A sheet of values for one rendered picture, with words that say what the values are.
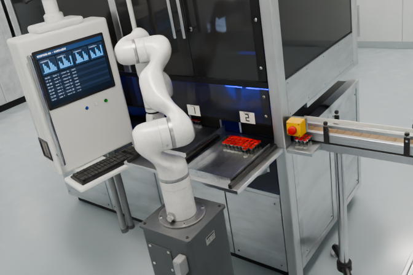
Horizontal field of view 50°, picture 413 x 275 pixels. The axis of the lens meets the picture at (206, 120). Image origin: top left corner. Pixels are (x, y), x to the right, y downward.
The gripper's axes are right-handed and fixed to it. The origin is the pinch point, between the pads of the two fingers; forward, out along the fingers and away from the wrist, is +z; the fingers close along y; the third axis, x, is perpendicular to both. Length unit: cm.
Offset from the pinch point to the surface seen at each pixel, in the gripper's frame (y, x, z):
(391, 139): -35, 106, 1
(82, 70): 8, -38, -37
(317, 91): -59, 62, -9
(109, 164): 18.0, -23.8, 11.2
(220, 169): 8.0, 43.9, 5.8
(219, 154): -4.2, 34.7, 5.7
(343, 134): -33, 86, 1
